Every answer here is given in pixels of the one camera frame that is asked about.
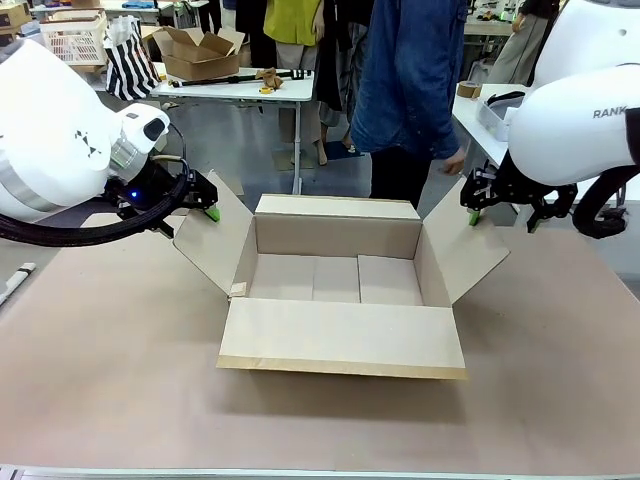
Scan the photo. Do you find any white table with grey leg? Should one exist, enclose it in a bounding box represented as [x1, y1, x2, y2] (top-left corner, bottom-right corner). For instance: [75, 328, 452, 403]
[149, 59, 316, 196]

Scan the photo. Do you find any black white striped bag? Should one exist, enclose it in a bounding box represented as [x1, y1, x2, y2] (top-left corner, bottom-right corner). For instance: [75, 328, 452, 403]
[103, 14, 161, 101]

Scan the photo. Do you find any white marker stick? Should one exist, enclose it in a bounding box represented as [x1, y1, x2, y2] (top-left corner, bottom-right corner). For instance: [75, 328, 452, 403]
[0, 262, 36, 306]

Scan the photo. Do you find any brown cardboard carton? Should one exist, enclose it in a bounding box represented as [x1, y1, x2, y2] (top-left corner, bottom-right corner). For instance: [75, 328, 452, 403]
[0, 0, 31, 34]

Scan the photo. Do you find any person in denim shirt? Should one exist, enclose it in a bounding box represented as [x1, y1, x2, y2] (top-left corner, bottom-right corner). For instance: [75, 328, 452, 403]
[349, 0, 469, 211]

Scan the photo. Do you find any person in beige skirt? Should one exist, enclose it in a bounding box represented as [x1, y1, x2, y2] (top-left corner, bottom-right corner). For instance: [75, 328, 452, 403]
[487, 0, 556, 86]

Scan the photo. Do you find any white side table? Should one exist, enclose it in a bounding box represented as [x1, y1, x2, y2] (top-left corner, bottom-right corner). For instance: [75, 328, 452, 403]
[452, 82, 531, 166]

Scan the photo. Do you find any person's left forearm denim sleeve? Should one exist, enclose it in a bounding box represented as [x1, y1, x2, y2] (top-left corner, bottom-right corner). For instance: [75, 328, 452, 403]
[424, 94, 464, 160]

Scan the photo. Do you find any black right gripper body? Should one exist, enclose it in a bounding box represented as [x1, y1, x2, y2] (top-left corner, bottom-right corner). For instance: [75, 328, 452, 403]
[459, 158, 577, 210]

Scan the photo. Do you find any person's left hand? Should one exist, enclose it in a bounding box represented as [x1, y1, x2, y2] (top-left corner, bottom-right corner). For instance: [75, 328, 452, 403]
[442, 147, 468, 177]

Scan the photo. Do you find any long black pole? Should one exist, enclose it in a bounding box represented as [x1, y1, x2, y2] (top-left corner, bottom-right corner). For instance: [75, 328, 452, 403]
[169, 69, 314, 89]

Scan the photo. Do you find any mannequin with yellow top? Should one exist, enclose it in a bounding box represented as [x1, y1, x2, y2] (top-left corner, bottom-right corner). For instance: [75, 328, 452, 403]
[262, 0, 329, 166]

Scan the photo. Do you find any crumpled brown paper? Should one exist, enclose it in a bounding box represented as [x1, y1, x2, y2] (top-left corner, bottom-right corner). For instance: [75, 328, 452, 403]
[254, 67, 286, 91]

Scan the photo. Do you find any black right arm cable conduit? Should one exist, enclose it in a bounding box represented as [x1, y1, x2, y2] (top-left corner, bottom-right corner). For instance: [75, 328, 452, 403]
[572, 164, 640, 239]

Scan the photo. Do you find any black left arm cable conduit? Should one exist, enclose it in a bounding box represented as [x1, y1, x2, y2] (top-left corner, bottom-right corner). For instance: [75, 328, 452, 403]
[0, 119, 194, 249]

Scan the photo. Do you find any small open cardboard box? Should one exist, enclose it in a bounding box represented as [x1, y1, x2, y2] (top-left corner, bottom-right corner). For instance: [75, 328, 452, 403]
[152, 25, 246, 82]

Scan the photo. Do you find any white plastic basket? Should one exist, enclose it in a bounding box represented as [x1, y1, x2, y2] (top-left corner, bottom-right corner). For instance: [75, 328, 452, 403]
[39, 9, 109, 66]

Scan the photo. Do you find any clear plastic container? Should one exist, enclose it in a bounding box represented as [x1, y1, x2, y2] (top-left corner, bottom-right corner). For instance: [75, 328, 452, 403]
[474, 89, 526, 144]

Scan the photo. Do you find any large brown cardboard box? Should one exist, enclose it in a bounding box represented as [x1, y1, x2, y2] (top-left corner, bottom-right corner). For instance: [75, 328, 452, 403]
[172, 169, 511, 382]

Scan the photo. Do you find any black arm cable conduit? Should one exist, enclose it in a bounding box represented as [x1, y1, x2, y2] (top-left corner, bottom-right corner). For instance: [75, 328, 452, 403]
[0, 119, 194, 249]
[572, 164, 640, 239]

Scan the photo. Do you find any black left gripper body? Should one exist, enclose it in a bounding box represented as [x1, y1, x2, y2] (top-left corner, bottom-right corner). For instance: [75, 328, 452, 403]
[104, 163, 219, 222]

